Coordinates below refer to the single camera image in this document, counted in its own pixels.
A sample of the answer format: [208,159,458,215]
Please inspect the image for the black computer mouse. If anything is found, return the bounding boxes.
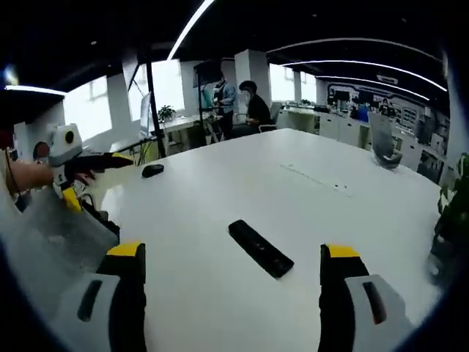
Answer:
[141,164,165,179]

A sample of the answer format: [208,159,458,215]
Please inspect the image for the black television screen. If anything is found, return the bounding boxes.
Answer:
[193,60,224,89]

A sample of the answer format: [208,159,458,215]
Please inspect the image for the grey mesh office chair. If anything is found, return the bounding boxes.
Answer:
[7,183,122,287]

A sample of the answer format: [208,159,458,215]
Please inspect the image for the white low cabinets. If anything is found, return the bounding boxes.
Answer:
[278,106,371,147]

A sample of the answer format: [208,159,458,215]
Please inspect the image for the wall poster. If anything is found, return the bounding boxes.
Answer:
[325,82,450,147]

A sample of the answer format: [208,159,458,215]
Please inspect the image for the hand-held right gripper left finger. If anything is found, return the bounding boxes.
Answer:
[49,241,147,352]

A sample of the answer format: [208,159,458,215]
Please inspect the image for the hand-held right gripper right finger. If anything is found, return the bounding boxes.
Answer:
[318,243,417,352]

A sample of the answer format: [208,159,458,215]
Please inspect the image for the ceiling light strip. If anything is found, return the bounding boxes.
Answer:
[166,0,217,62]

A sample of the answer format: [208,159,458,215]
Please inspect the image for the white table cable cover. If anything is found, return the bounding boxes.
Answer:
[280,163,355,198]

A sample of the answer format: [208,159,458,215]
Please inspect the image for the black stand pole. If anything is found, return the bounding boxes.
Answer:
[144,60,166,159]

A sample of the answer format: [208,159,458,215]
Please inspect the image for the black remote control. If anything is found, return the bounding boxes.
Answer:
[228,219,295,279]

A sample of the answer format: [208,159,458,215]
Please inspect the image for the grey fabric chair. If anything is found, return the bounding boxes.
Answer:
[368,111,404,170]

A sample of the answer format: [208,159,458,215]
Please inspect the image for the white office chair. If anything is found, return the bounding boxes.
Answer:
[258,102,284,133]

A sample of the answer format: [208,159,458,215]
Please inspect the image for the large grey display panel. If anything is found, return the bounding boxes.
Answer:
[122,58,142,92]

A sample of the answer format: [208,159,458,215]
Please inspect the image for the white computer monitor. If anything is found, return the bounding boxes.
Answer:
[139,91,153,139]

